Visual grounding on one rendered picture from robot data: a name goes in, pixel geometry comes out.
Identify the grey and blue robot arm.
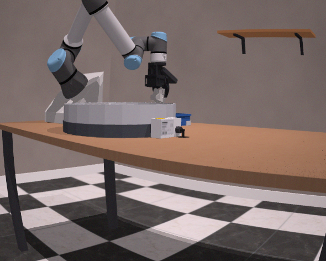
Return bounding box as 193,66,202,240
47,0,167,99

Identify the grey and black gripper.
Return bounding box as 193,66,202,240
145,62,169,103

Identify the blue open crate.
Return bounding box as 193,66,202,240
176,113,191,126

